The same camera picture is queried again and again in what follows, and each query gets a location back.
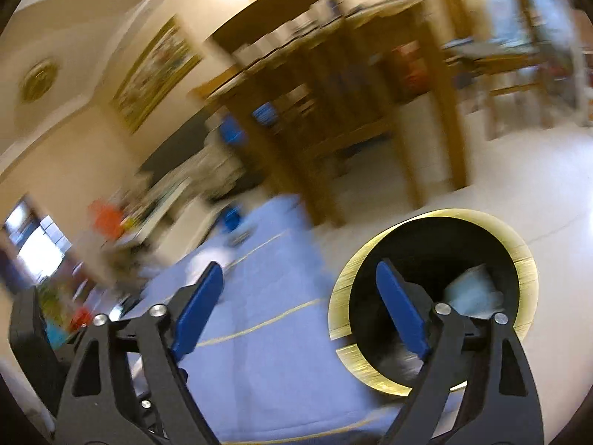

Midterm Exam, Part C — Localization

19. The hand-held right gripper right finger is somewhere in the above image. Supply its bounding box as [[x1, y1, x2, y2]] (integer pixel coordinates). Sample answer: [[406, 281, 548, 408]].
[[375, 260, 545, 445]]

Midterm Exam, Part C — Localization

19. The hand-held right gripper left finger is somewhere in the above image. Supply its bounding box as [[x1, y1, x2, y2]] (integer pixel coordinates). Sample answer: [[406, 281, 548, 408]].
[[51, 261, 225, 445]]

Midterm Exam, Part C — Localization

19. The round black yellow-rimmed bin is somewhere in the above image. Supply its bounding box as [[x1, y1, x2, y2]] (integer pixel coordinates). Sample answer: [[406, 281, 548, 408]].
[[328, 208, 539, 397]]

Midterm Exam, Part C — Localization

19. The crumpled white paper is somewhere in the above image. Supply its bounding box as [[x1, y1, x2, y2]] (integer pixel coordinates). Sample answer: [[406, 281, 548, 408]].
[[444, 264, 507, 320]]

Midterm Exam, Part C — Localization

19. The light blue floor mat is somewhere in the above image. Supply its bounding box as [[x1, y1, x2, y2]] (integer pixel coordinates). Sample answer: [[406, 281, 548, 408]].
[[113, 195, 466, 445]]

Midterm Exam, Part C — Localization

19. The small blue object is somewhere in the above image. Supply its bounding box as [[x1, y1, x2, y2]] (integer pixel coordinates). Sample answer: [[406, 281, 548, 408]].
[[221, 205, 242, 231]]

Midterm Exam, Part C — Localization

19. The window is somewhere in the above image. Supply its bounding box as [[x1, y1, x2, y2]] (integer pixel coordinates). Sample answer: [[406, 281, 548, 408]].
[[2, 196, 64, 284]]

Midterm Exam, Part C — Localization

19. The orange object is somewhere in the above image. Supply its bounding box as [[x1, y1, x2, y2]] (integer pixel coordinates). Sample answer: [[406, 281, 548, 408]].
[[89, 199, 127, 235]]

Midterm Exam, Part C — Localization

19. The blue container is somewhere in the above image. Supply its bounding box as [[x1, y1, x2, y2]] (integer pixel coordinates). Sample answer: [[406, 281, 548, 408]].
[[219, 117, 247, 145]]

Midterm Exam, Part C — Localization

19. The wooden table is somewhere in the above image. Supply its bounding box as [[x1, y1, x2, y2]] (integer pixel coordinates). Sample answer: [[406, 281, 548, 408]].
[[188, 0, 468, 229]]

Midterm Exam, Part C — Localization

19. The red box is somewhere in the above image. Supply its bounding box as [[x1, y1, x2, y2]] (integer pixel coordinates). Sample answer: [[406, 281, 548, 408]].
[[391, 44, 429, 103]]

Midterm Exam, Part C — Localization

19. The gold framed painting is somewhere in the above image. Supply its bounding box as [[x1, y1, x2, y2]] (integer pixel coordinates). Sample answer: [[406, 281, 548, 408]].
[[111, 15, 205, 134]]

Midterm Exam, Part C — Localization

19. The round gold ceiling medallion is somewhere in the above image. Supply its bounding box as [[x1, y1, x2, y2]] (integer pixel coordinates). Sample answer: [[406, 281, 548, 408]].
[[19, 57, 59, 103]]

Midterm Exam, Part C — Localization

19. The wooden chair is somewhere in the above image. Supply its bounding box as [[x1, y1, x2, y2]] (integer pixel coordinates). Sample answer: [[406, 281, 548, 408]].
[[440, 0, 593, 141]]

